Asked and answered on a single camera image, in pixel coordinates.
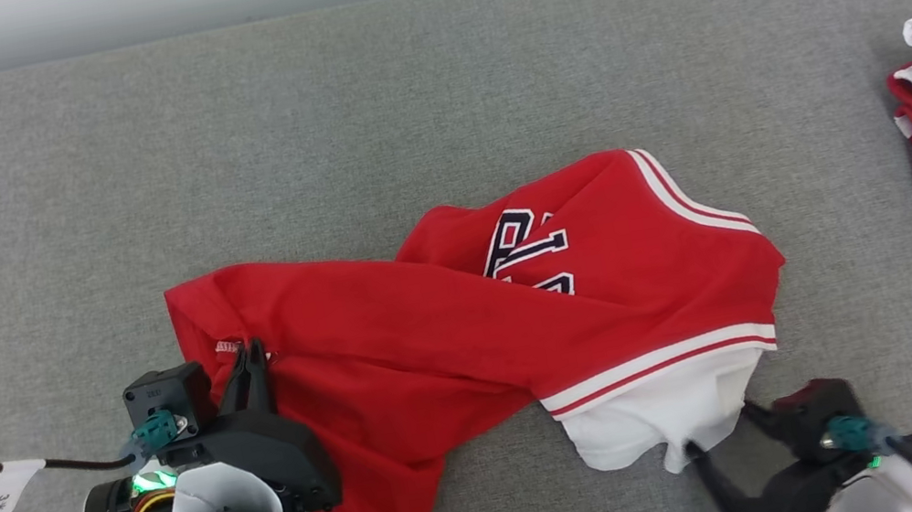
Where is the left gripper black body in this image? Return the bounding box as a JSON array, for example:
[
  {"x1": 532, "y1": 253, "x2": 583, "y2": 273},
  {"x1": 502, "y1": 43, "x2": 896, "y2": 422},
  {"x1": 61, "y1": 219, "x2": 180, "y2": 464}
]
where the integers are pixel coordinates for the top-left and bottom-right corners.
[{"x1": 154, "y1": 395, "x2": 346, "y2": 512}]

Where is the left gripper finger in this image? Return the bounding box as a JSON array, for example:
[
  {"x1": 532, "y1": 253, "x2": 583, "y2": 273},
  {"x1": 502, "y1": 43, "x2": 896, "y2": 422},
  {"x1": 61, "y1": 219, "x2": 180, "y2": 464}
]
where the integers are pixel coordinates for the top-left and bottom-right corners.
[
  {"x1": 210, "y1": 347, "x2": 259, "y2": 417},
  {"x1": 239, "y1": 336, "x2": 277, "y2": 413}
]

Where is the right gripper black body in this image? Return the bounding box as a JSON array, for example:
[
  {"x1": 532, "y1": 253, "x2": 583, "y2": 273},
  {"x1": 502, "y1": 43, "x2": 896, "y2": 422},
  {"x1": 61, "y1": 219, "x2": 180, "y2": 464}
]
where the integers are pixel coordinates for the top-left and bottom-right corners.
[{"x1": 726, "y1": 448, "x2": 872, "y2": 512}]

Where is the red jersey with lettering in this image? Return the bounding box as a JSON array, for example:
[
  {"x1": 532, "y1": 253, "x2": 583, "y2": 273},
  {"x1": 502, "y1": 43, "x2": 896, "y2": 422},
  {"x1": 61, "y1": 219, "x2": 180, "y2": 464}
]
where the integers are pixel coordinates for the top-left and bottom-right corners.
[{"x1": 153, "y1": 124, "x2": 829, "y2": 512}]

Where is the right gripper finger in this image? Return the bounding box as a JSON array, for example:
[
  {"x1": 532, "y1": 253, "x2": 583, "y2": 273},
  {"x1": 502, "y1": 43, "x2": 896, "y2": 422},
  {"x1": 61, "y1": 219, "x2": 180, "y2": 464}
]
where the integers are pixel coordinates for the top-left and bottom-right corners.
[
  {"x1": 740, "y1": 393, "x2": 801, "y2": 464},
  {"x1": 682, "y1": 433, "x2": 755, "y2": 512}
]

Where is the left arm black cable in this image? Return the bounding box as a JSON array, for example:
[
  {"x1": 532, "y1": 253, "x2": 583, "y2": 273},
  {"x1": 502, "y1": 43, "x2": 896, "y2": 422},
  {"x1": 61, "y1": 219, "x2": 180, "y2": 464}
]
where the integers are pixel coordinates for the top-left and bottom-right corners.
[{"x1": 0, "y1": 407, "x2": 190, "y2": 507}]

